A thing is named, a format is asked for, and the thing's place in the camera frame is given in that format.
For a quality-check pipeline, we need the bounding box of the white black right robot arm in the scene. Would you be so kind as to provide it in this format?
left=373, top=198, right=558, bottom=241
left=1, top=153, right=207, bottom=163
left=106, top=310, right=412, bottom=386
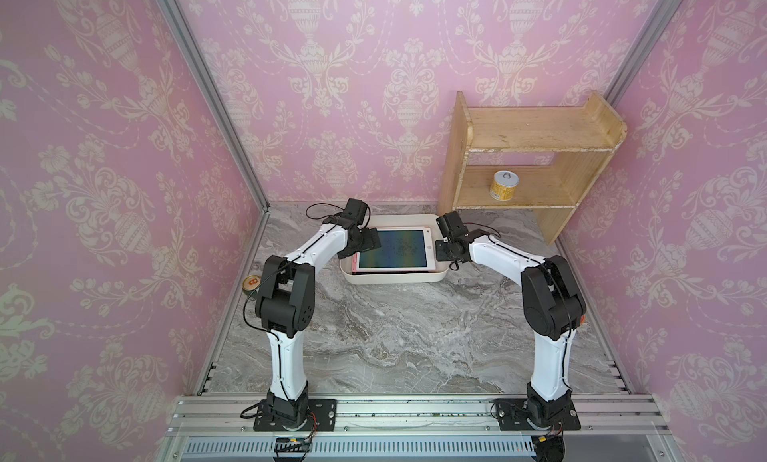
left=435, top=212, right=586, bottom=430

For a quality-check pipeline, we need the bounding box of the round tin left side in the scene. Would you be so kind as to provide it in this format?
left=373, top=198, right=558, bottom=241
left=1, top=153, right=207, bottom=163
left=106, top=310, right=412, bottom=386
left=241, top=274, right=261, bottom=296

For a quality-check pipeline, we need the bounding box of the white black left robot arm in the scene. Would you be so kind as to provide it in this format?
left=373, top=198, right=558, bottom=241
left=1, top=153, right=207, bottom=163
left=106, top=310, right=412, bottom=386
left=242, top=198, right=381, bottom=430

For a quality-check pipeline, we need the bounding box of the wooden shelf unit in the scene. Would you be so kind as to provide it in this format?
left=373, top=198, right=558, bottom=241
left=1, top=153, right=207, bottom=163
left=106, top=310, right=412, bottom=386
left=437, top=93, right=627, bottom=244

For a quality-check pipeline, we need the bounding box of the pink writing tablet rainbow screen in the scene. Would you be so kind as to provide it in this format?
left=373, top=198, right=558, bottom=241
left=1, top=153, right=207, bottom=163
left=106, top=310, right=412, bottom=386
left=352, top=226, right=437, bottom=274

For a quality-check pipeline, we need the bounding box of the white plastic storage box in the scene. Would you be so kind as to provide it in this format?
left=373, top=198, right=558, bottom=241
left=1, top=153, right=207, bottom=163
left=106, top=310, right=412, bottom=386
left=339, top=214, right=449, bottom=284

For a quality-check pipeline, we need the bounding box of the aluminium front rail frame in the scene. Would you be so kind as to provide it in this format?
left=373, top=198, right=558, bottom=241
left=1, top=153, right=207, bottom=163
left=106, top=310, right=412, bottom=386
left=157, top=394, right=683, bottom=461

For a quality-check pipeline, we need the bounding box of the yellow white tin can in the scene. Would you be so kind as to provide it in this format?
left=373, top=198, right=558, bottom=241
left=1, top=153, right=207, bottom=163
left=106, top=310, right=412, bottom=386
left=489, top=170, right=521, bottom=202

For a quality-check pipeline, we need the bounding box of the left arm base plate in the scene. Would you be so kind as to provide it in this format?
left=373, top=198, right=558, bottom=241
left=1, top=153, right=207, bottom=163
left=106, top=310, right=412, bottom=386
left=253, top=398, right=338, bottom=432

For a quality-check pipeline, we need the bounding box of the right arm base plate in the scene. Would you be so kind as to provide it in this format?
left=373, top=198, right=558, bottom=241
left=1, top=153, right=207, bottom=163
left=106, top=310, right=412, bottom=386
left=489, top=398, right=581, bottom=433

